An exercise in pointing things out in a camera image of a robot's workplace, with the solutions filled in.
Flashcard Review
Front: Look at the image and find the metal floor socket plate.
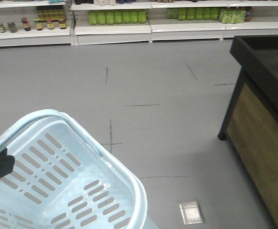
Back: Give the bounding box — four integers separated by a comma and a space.
179, 201, 204, 225

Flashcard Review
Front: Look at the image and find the light blue plastic basket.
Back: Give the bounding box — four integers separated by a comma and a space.
0, 109, 148, 229

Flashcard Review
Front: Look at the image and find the white store shelf unit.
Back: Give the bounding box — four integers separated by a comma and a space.
0, 0, 278, 47

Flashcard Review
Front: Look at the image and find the black wooden display table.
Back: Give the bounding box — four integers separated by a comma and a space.
218, 35, 278, 228

